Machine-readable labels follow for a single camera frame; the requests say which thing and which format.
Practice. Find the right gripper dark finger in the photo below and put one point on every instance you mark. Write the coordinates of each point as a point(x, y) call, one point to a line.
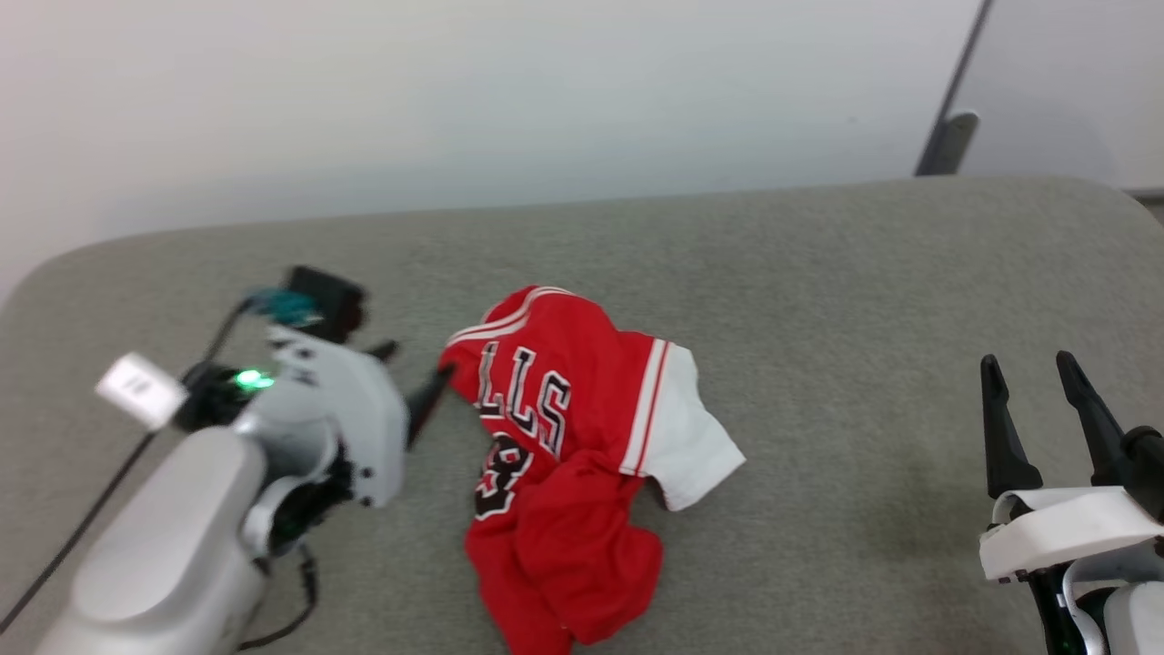
point(1091, 418)
point(1005, 437)

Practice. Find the grey metal bracket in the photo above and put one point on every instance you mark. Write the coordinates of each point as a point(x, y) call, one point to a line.
point(948, 146)

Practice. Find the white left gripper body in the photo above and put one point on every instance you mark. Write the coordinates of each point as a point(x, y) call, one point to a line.
point(364, 409)

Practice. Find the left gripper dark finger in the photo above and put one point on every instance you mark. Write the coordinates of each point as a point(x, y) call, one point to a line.
point(384, 349)
point(427, 400)

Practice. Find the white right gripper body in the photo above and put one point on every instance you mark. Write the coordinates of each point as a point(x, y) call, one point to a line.
point(1064, 528)

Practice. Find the red and white basketball jersey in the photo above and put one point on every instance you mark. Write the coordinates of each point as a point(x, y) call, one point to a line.
point(564, 428)

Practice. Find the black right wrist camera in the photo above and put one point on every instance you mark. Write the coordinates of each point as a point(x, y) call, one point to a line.
point(1148, 468)

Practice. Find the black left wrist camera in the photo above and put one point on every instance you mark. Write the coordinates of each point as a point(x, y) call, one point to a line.
point(327, 296)

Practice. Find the light grey partition panel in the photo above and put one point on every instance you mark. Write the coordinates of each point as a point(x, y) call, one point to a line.
point(1073, 73)

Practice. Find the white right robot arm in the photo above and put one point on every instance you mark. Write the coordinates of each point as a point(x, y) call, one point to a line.
point(1114, 609)

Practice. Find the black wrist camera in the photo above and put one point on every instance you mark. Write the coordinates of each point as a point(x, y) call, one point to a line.
point(327, 296)
point(1148, 468)

